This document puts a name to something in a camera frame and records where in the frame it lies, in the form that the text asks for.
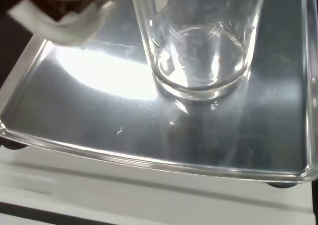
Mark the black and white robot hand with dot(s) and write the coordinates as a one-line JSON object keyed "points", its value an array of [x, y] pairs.
{"points": [[74, 28]]}

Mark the white electronic balance steel pan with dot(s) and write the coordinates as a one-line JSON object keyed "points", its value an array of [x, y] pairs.
{"points": [[99, 135]]}

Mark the black scalloped bench cloth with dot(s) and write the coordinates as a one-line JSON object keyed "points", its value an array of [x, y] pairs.
{"points": [[10, 51]]}

